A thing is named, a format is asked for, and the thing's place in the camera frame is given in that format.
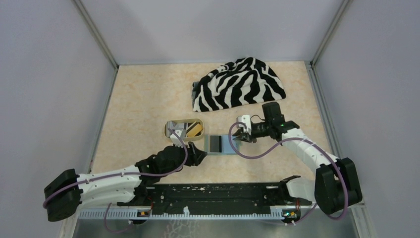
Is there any silver card stack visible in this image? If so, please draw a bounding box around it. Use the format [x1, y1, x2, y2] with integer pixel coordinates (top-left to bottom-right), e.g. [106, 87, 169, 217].
[165, 120, 184, 138]

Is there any zebra striped cloth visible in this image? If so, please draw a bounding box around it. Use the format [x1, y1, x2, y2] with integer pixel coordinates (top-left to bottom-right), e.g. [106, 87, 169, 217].
[191, 57, 286, 112]

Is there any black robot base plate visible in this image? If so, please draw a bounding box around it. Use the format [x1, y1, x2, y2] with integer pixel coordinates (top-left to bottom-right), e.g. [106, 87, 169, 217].
[117, 182, 296, 215]

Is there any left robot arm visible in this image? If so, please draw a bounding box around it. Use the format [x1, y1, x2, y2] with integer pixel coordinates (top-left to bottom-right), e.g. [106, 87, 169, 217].
[43, 142, 207, 222]

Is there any aluminium frame rail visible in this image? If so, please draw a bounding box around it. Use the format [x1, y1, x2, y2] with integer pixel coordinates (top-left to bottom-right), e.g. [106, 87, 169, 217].
[68, 185, 366, 209]

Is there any white slotted cable duct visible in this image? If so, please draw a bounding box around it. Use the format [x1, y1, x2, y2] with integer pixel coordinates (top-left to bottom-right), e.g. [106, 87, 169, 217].
[78, 207, 285, 221]

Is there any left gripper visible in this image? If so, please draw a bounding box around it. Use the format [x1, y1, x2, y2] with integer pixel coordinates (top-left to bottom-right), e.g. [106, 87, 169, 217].
[161, 140, 207, 177]

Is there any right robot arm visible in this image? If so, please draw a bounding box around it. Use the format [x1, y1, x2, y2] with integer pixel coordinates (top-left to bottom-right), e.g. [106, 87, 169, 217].
[228, 102, 363, 216]

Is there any light blue card holder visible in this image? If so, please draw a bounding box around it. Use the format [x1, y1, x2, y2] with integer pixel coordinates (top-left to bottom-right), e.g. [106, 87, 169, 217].
[205, 134, 240, 155]

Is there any black credit card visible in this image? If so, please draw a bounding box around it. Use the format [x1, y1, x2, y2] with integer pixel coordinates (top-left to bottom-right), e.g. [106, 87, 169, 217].
[210, 135, 222, 153]

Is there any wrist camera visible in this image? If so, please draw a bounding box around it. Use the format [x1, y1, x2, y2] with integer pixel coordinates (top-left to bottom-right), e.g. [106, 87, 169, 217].
[236, 115, 252, 135]
[170, 129, 185, 147]

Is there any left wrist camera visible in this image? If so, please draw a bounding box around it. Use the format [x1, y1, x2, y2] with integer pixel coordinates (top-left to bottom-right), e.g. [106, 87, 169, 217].
[170, 129, 185, 147]

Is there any beige oval card tray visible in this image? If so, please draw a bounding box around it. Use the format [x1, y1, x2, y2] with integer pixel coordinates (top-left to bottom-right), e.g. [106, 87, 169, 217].
[163, 119, 205, 141]

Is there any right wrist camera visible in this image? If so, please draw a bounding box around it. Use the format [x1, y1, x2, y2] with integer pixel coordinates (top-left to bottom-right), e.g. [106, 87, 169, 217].
[236, 115, 252, 135]

